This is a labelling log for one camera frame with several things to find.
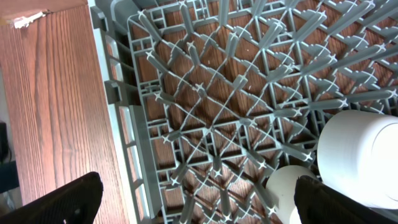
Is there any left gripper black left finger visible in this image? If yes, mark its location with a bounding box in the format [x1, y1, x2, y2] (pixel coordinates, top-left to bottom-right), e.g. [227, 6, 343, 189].
[1, 172, 103, 224]

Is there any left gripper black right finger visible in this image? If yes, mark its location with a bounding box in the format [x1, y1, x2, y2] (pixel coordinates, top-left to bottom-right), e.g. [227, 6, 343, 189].
[294, 175, 397, 224]

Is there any white paper cup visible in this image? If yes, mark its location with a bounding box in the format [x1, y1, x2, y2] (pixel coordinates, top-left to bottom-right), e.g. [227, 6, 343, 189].
[266, 165, 316, 224]

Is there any grey bowl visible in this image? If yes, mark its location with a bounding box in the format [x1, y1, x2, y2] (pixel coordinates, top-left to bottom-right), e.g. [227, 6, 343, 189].
[317, 110, 397, 210]

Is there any grey dishwasher rack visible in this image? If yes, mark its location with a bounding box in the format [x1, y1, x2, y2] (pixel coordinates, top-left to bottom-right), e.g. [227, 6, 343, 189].
[88, 0, 397, 223]

